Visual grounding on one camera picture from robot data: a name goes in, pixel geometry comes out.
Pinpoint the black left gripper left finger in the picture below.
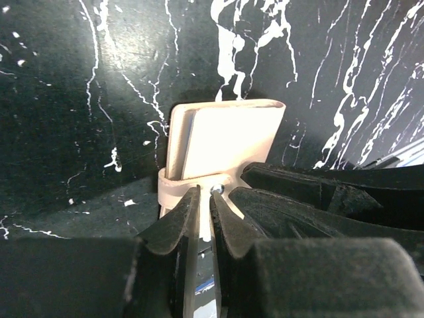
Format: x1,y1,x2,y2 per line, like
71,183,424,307
1,187,201,317

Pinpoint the beige leather card holder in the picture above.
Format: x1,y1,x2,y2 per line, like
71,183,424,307
158,99,286,242

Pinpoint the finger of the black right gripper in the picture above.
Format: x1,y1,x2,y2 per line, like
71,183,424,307
241,163,423,229
229,187,423,274

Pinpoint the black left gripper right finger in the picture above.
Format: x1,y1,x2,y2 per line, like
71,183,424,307
210,193,423,317

